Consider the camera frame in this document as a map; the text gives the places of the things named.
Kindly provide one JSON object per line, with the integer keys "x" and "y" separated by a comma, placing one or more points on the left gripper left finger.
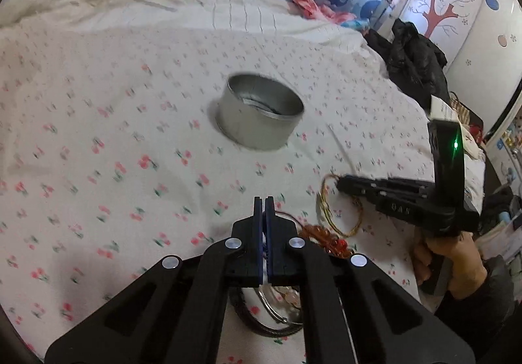
{"x": 174, "y": 312}

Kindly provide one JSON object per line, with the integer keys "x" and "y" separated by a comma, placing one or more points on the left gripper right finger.
{"x": 352, "y": 311}

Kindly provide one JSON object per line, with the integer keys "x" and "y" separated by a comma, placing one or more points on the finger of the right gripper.
{"x": 377, "y": 184}
{"x": 367, "y": 196}

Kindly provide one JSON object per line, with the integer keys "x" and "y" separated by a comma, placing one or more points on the right hand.
{"x": 468, "y": 271}

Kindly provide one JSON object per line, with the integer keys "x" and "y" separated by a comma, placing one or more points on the paper bag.
{"x": 472, "y": 125}

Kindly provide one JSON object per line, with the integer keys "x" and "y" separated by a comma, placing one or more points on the round silver metal tin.
{"x": 258, "y": 112}

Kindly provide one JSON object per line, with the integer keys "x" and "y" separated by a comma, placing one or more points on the black jacket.
{"x": 413, "y": 62}

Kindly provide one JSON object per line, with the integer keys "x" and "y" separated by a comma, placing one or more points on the cherry print bed sheet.
{"x": 111, "y": 159}

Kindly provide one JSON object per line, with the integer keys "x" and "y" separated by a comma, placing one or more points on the pink cloth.
{"x": 311, "y": 10}

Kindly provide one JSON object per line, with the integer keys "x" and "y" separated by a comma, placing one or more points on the white wardrobe with tree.
{"x": 481, "y": 40}

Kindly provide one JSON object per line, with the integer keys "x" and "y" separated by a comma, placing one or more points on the white crumpled duvet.
{"x": 266, "y": 17}

